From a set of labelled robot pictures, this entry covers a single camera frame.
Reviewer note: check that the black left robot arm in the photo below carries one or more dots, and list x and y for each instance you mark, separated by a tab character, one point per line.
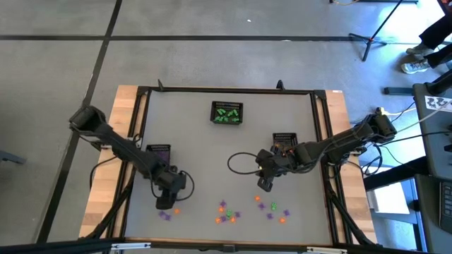
116	143

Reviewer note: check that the black floor stand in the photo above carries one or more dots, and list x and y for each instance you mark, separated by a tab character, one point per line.
399	91

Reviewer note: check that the black plastic basket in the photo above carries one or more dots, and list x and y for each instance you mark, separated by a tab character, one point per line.
159	146
227	104
284	135

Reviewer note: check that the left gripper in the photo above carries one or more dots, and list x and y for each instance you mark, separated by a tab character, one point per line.
171	181

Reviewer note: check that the yellow power plug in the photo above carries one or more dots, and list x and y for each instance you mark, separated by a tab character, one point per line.
379	109

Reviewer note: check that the black desk beam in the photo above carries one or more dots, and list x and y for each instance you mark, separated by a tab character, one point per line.
395	173

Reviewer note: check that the silver frame bracket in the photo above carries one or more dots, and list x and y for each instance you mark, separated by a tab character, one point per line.
130	246
326	250

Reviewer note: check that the black keyboard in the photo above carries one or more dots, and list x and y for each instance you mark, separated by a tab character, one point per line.
446	208

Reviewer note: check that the black tripod stand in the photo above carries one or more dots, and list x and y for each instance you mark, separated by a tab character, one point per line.
369	41

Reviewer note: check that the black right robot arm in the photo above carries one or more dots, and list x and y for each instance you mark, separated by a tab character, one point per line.
339	143

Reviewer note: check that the gray chair base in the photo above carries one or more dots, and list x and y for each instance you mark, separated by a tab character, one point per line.
10	157

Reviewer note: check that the white panel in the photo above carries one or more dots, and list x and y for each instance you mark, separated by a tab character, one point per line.
388	201

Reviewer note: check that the black desk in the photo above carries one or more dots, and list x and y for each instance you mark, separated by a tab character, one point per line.
434	158

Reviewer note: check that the small gray camera box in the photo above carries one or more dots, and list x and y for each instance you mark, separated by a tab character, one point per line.
229	248

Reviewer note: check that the black aluminium rig frame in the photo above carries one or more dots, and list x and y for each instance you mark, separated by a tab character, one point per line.
226	90

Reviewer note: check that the gray table mat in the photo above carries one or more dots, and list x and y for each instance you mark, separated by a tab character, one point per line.
212	166

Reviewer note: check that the person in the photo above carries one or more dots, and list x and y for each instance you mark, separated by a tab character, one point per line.
436	33

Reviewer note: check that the person's shoe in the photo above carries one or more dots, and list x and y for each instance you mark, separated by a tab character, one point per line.
418	49
415	67

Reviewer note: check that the white paper label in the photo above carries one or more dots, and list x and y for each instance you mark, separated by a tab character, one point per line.
429	99

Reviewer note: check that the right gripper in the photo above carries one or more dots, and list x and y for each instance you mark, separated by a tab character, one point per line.
272	164

